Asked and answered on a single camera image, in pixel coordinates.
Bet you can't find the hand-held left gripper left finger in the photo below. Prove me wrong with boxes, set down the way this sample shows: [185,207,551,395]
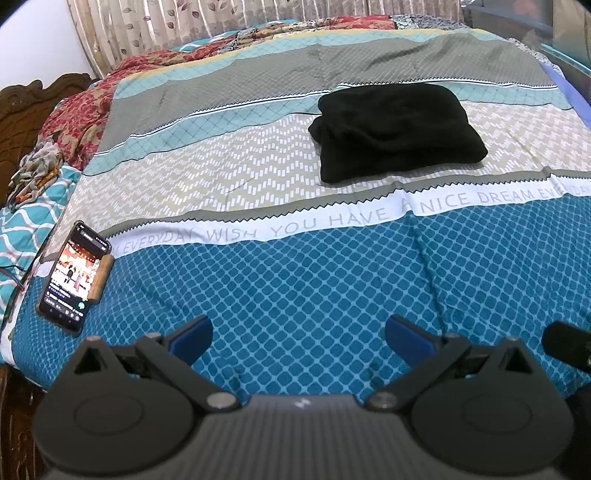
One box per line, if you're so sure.
[73,315,241,412]

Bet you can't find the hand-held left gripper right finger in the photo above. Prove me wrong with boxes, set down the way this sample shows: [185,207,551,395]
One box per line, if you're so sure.
[367,315,540,412]

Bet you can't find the black pants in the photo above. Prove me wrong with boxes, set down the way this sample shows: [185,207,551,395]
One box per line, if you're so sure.
[308,83,489,184]

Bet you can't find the small wooden block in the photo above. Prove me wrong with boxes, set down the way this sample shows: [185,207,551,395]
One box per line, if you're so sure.
[88,255,115,305]

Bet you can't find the patterned teal grey bed sheet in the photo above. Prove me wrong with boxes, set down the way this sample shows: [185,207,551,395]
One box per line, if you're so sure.
[9,27,591,402]

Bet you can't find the black smartphone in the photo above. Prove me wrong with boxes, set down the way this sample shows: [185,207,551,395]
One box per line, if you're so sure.
[36,220,113,334]

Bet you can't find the teal wave pattern pillow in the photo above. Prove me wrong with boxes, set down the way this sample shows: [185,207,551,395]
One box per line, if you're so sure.
[0,165,80,326]

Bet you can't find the floral scarf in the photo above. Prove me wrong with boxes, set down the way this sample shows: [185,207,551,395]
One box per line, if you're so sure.
[6,141,64,209]

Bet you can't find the red floral blanket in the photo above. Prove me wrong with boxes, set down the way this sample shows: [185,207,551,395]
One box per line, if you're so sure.
[38,14,394,172]

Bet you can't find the purple cloth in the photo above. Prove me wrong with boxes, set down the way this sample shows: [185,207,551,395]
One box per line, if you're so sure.
[539,59,591,132]

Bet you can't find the beige leaf print curtain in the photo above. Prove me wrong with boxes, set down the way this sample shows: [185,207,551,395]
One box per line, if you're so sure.
[65,0,465,79]

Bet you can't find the black white patterned cloth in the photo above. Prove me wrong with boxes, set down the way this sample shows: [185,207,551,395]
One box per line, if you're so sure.
[392,12,468,32]

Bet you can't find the grey box with teal edge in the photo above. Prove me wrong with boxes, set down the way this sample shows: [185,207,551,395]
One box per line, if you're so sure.
[463,0,591,75]

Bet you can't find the carved wooden bed frame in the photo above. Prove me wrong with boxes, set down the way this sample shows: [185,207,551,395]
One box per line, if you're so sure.
[0,73,100,480]

